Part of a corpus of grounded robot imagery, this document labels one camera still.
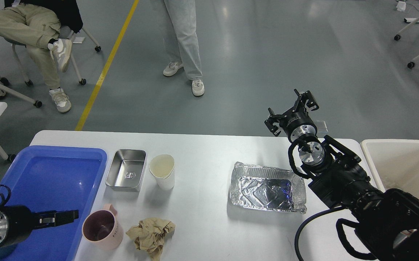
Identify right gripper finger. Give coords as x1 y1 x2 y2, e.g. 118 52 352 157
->
264 108 286 137
290 89 319 117

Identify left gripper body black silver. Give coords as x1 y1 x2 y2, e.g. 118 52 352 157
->
0 205 34 248

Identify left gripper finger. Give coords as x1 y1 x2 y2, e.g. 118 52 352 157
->
37 210 79 227

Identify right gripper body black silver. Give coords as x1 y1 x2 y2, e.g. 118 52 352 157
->
284 112 317 142

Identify pink mug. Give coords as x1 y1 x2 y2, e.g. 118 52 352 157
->
82 203 124 250

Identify stainless steel rectangular container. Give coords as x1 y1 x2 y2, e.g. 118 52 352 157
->
105 149 147 193

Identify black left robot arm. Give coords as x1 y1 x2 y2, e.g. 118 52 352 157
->
0 185 79 248

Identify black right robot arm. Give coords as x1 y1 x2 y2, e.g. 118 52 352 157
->
264 89 419 261

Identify clear floor marker plate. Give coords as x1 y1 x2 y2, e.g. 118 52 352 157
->
315 120 329 133

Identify blue plastic tray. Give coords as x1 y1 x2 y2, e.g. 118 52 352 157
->
1 145 107 261

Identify aluminium foil tray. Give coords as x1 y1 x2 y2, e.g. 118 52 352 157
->
228 162 307 214

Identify crumpled brown paper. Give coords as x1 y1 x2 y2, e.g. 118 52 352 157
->
126 217 176 261

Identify white paper cup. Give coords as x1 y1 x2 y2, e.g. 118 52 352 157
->
149 155 175 190

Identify white plastic bin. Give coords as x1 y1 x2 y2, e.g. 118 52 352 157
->
360 139 419 199

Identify standing person grey jeans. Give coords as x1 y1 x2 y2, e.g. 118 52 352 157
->
164 0 205 96

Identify seated person khaki trousers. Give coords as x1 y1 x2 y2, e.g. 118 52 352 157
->
0 0 83 113

